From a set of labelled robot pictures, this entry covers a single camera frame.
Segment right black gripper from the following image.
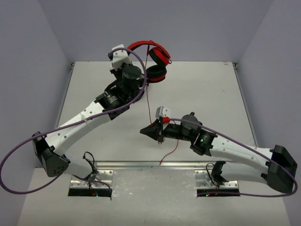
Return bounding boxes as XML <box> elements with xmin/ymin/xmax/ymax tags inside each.
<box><xmin>140</xmin><ymin>119</ymin><xmax>193</xmax><ymax>144</ymax></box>

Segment red headphone cable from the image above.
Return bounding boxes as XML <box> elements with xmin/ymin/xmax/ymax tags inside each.
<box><xmin>143</xmin><ymin>41</ymin><xmax>182</xmax><ymax>167</ymax></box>

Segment red black headphones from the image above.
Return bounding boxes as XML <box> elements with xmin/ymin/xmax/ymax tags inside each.
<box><xmin>127</xmin><ymin>40</ymin><xmax>172</xmax><ymax>83</ymax></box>

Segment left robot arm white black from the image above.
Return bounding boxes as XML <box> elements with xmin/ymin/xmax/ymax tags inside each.
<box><xmin>32</xmin><ymin>65</ymin><xmax>144</xmax><ymax>180</ymax></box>

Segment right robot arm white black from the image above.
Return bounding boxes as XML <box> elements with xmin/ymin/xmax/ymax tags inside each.
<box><xmin>140</xmin><ymin>113</ymin><xmax>297</xmax><ymax>195</ymax></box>

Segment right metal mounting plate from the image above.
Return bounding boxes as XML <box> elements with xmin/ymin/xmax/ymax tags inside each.
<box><xmin>195</xmin><ymin>169</ymin><xmax>238</xmax><ymax>189</ymax></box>

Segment metal mounting plate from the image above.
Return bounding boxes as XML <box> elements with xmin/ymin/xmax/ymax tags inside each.
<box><xmin>69</xmin><ymin>169</ymin><xmax>114</xmax><ymax>189</ymax></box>
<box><xmin>195</xmin><ymin>169</ymin><xmax>238</xmax><ymax>189</ymax></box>

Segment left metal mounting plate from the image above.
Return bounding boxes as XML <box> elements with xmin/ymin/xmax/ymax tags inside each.
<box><xmin>69</xmin><ymin>169</ymin><xmax>114</xmax><ymax>189</ymax></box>

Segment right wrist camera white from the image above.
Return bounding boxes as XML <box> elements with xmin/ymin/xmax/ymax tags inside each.
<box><xmin>155</xmin><ymin>106</ymin><xmax>171</xmax><ymax>120</ymax></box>

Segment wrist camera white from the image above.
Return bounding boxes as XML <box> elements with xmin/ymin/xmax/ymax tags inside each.
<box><xmin>155</xmin><ymin>106</ymin><xmax>171</xmax><ymax>120</ymax></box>
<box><xmin>108</xmin><ymin>50</ymin><xmax>132</xmax><ymax>71</ymax></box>

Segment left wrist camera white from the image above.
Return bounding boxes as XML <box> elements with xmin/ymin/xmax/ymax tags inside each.
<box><xmin>108</xmin><ymin>50</ymin><xmax>132</xmax><ymax>71</ymax></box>

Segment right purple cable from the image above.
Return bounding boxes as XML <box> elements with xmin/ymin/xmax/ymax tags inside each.
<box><xmin>168</xmin><ymin>117</ymin><xmax>297</xmax><ymax>197</ymax></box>

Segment purple cable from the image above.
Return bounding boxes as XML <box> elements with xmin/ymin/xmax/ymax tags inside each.
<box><xmin>0</xmin><ymin>48</ymin><xmax>148</xmax><ymax>195</ymax></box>
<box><xmin>168</xmin><ymin>117</ymin><xmax>297</xmax><ymax>197</ymax></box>

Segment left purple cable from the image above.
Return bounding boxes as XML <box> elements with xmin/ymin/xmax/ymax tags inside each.
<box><xmin>0</xmin><ymin>48</ymin><xmax>148</xmax><ymax>195</ymax></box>

